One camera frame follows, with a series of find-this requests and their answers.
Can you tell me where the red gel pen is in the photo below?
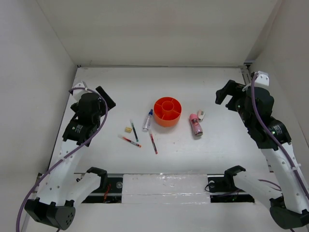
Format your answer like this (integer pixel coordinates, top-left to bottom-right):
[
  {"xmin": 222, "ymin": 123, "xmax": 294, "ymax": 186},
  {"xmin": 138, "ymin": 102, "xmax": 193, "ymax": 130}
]
[
  {"xmin": 118, "ymin": 135, "xmax": 141, "ymax": 148},
  {"xmin": 148, "ymin": 130, "xmax": 158, "ymax": 154}
]

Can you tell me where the clear blue-cap spray bottle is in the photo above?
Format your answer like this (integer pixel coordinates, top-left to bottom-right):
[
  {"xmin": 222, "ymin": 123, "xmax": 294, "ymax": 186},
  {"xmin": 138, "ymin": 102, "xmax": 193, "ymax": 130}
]
[{"xmin": 142, "ymin": 109, "xmax": 153, "ymax": 131}]

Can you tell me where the green gel pen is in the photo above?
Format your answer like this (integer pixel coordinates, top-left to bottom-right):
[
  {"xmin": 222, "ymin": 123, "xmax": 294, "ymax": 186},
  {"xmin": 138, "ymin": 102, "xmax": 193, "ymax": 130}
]
[{"xmin": 130, "ymin": 119, "xmax": 139, "ymax": 142}]

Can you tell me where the pink glue bottle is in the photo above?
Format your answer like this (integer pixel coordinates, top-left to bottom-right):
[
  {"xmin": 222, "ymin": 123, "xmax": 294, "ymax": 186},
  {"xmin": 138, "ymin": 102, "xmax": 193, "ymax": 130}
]
[{"xmin": 189, "ymin": 114, "xmax": 203, "ymax": 137}]

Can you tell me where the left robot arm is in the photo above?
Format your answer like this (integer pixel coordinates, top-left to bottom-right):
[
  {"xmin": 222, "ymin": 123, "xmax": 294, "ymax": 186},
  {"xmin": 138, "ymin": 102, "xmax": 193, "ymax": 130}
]
[{"xmin": 15, "ymin": 84, "xmax": 116, "ymax": 231}]

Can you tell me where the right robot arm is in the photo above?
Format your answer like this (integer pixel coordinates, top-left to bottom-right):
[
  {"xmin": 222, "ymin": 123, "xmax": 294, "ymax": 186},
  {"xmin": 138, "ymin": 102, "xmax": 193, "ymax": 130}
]
[{"xmin": 215, "ymin": 80, "xmax": 309, "ymax": 230}]

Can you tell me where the orange round compartment container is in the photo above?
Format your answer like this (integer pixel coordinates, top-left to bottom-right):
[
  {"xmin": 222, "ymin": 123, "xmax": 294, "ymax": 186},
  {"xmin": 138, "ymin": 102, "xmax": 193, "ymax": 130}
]
[{"xmin": 153, "ymin": 97, "xmax": 182, "ymax": 128}]

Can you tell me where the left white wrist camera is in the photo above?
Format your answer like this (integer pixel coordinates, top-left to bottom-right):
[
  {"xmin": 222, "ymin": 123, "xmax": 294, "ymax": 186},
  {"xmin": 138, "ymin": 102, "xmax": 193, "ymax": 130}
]
[{"xmin": 72, "ymin": 81, "xmax": 87, "ymax": 102}]

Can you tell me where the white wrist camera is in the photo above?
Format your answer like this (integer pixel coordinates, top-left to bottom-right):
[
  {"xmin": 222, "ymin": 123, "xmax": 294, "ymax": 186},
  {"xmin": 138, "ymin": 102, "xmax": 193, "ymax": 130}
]
[
  {"xmin": 252, "ymin": 71, "xmax": 270, "ymax": 90},
  {"xmin": 72, "ymin": 81, "xmax": 87, "ymax": 102}
]

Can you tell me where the aluminium frame rail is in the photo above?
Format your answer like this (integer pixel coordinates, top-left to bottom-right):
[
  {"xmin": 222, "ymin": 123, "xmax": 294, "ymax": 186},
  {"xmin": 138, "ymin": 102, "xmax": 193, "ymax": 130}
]
[{"xmin": 239, "ymin": 63, "xmax": 252, "ymax": 84}]

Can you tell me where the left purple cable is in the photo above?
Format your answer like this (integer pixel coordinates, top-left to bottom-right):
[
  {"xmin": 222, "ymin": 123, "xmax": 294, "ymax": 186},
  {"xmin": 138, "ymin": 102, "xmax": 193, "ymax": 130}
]
[{"xmin": 15, "ymin": 88, "xmax": 109, "ymax": 232}]

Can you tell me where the purple cable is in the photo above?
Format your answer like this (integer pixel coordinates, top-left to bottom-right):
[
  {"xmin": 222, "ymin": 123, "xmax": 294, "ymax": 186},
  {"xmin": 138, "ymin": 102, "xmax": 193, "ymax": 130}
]
[
  {"xmin": 15, "ymin": 88, "xmax": 109, "ymax": 232},
  {"xmin": 251, "ymin": 72, "xmax": 309, "ymax": 201}
]

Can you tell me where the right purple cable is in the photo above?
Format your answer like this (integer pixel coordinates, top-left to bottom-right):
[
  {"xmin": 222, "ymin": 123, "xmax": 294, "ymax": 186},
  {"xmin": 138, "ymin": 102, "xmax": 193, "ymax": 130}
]
[{"xmin": 251, "ymin": 72, "xmax": 309, "ymax": 201}]

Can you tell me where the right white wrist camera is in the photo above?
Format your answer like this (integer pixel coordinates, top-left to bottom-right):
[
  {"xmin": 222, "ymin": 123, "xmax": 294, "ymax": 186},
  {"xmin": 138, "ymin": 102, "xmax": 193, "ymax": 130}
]
[{"xmin": 252, "ymin": 71, "xmax": 270, "ymax": 90}]

